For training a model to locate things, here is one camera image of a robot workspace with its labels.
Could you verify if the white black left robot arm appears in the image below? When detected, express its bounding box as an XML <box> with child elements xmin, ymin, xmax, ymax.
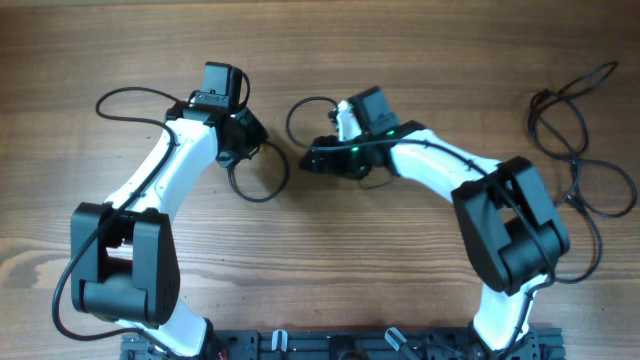
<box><xmin>52</xmin><ymin>62</ymin><xmax>268</xmax><ymax>359</ymax></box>

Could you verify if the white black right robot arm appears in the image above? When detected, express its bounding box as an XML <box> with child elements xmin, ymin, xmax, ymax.
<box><xmin>299</xmin><ymin>86</ymin><xmax>570</xmax><ymax>358</ymax></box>

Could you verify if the thick black HDMI cable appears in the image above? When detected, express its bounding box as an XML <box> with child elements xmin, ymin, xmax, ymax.
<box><xmin>227</xmin><ymin>140</ymin><xmax>291</xmax><ymax>204</ymax></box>

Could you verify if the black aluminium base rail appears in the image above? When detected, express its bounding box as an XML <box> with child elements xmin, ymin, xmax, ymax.
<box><xmin>119</xmin><ymin>327</ymin><xmax>566</xmax><ymax>360</ymax></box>

